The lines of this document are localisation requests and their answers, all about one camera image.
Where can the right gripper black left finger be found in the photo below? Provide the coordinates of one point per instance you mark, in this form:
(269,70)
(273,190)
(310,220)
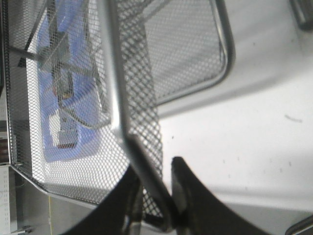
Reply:
(120,213)

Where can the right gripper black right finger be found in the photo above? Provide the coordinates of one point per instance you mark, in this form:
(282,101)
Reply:
(200,212)

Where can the blue plastic tray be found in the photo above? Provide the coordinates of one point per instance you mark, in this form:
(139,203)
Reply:
(72,89)

